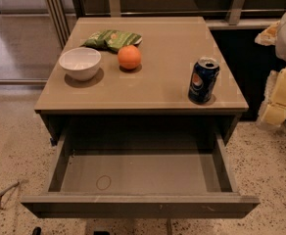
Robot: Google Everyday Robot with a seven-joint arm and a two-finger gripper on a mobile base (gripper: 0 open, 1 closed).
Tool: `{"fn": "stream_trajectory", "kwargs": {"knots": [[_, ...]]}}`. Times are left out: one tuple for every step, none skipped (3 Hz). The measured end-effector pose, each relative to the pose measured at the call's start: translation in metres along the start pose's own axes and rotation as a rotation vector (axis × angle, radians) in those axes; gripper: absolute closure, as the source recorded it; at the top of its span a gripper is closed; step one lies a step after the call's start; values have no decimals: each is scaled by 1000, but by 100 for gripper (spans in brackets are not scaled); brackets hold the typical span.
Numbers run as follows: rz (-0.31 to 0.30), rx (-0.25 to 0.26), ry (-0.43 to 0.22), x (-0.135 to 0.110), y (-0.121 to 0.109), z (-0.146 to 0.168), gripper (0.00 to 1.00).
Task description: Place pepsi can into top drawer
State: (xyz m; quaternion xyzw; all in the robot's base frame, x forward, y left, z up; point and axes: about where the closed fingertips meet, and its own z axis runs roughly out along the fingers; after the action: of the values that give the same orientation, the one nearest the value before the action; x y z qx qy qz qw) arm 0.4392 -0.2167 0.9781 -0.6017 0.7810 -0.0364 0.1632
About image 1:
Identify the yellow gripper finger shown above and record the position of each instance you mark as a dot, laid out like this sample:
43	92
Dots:
272	112
268	36

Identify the blue pepsi can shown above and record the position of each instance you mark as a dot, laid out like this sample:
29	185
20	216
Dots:
203	80

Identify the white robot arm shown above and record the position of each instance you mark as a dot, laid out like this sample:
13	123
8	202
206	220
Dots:
280	45

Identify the open grey top drawer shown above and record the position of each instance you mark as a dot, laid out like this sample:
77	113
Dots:
172	176

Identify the orange fruit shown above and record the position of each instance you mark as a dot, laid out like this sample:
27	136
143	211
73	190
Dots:
129	57

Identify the green chip bag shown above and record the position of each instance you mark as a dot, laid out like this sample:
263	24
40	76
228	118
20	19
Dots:
112	39

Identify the white bowl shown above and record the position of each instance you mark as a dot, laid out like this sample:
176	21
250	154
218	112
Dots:
81	63

